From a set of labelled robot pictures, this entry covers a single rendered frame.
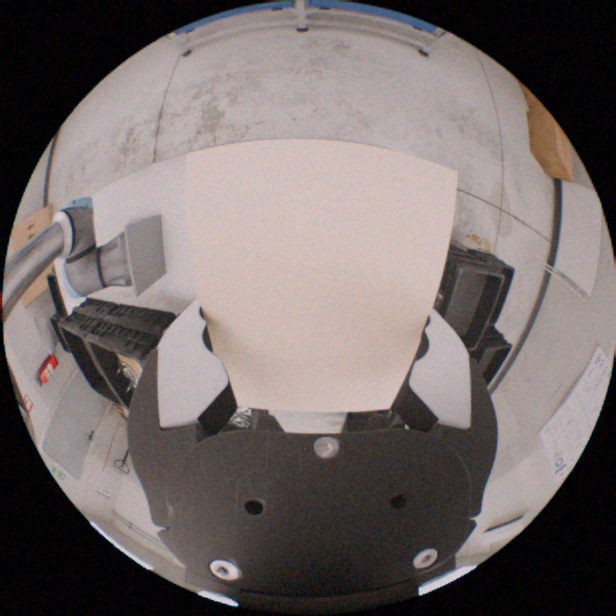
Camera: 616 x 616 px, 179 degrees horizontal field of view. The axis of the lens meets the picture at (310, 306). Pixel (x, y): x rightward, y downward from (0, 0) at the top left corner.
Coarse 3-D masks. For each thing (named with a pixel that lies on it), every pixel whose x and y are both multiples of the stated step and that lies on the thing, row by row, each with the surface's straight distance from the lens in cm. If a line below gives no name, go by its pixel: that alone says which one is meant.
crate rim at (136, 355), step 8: (88, 336) 79; (96, 336) 76; (88, 344) 82; (96, 344) 75; (104, 344) 70; (112, 344) 68; (120, 352) 64; (128, 352) 62; (136, 352) 61; (96, 360) 85; (136, 360) 60; (120, 400) 99; (128, 408) 102
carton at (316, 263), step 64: (192, 192) 10; (256, 192) 9; (320, 192) 9; (384, 192) 9; (448, 192) 11; (192, 256) 11; (256, 256) 10; (320, 256) 9; (384, 256) 10; (256, 320) 11; (320, 320) 11; (384, 320) 11; (256, 384) 14; (320, 384) 14; (384, 384) 15
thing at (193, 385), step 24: (192, 312) 11; (168, 336) 10; (192, 336) 10; (168, 360) 9; (192, 360) 8; (216, 360) 8; (168, 384) 8; (192, 384) 8; (216, 384) 7; (168, 408) 7; (192, 408) 7; (216, 408) 7; (216, 432) 8
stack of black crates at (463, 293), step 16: (448, 256) 93; (464, 256) 109; (448, 272) 91; (464, 272) 100; (480, 272) 92; (496, 272) 100; (448, 288) 91; (464, 288) 104; (480, 288) 111; (496, 288) 106; (448, 304) 88; (464, 304) 109; (480, 304) 114; (448, 320) 108; (464, 320) 115; (480, 320) 113; (464, 336) 121; (480, 336) 114
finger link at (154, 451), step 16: (144, 368) 9; (144, 384) 8; (144, 400) 8; (128, 416) 8; (144, 416) 8; (128, 432) 8; (144, 432) 7; (160, 432) 7; (176, 432) 7; (192, 432) 6; (128, 448) 7; (144, 448) 7; (160, 448) 7; (176, 448) 6; (144, 464) 7; (160, 464) 6; (144, 480) 7; (160, 480) 6; (160, 496) 6; (160, 512) 6; (256, 512) 6
